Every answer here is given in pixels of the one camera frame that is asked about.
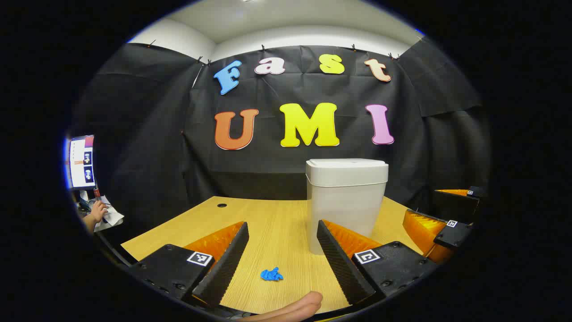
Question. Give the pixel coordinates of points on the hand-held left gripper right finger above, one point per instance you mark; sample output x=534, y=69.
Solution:
x=339, y=264

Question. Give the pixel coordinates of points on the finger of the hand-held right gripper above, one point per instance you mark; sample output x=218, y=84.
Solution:
x=456, y=205
x=451, y=235

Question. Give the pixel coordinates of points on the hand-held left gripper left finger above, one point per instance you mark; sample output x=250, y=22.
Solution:
x=225, y=264

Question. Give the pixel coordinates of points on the blue paper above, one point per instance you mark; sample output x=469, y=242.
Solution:
x=271, y=274

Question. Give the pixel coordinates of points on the white desktop garbage bin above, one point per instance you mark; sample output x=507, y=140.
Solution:
x=344, y=197

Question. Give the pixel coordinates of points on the wooden desktop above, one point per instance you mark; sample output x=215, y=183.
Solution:
x=277, y=223

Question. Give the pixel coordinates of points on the computer monitor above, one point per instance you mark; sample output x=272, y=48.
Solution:
x=81, y=163

